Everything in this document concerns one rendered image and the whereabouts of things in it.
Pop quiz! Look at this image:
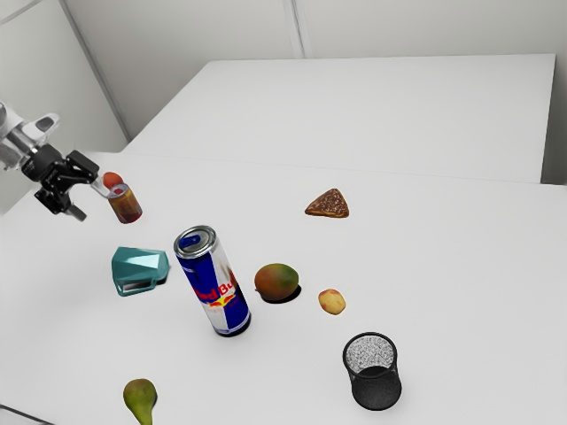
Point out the brown jar with red lid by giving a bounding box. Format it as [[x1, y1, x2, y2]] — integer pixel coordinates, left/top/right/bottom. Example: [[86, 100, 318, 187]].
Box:
[[107, 182, 144, 225]]

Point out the blue and silver drink can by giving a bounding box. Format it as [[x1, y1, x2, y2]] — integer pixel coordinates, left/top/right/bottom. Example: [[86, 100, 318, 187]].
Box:
[[173, 224, 252, 338]]

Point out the brown triangular pastry slice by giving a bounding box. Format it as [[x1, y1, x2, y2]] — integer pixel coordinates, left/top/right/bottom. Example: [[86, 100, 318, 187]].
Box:
[[304, 188, 351, 219]]

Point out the teal faceted mug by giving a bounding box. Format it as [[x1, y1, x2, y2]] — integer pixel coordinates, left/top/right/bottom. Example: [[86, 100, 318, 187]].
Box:
[[111, 245, 171, 298]]

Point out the red-green mango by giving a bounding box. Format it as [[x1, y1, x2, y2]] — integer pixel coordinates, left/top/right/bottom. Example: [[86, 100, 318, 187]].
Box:
[[253, 263, 300, 301]]

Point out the small yellow-red peach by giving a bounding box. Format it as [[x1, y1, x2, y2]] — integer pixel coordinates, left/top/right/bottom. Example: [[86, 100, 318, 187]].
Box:
[[317, 288, 347, 316]]

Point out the green pear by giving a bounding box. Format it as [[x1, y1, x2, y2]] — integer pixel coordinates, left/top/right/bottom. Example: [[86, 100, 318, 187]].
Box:
[[122, 377, 159, 425]]

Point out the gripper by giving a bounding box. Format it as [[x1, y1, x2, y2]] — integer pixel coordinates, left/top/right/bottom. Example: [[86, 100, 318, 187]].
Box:
[[20, 145, 110, 223]]

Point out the black mesh pen holder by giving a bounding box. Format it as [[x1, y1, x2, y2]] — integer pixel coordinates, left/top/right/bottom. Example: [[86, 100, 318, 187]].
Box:
[[342, 331, 403, 411]]

